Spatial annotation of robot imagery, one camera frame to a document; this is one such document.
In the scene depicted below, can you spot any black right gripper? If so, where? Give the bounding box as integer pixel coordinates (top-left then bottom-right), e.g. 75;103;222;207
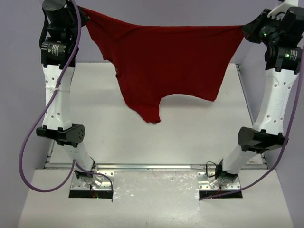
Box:
242;9;284;48

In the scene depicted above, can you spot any red t shirt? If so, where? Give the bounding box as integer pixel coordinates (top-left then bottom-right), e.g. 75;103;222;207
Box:
84;9;243;124

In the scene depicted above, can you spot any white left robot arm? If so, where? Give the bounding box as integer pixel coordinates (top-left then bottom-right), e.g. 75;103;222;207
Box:
36;0;94;171

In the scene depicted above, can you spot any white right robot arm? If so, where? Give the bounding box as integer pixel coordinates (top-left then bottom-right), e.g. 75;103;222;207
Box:
214;6;304;184

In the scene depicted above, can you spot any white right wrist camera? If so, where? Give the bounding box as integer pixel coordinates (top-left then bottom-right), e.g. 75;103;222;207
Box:
267;0;299;18

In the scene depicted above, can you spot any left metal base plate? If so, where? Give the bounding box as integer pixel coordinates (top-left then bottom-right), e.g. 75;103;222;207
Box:
70;171;114;191

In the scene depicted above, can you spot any metal base plate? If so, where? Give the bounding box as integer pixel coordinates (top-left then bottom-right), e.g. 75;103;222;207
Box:
197;170;241;191
70;171;114;191

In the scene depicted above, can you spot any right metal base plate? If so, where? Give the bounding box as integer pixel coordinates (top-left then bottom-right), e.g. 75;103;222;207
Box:
197;170;241;191

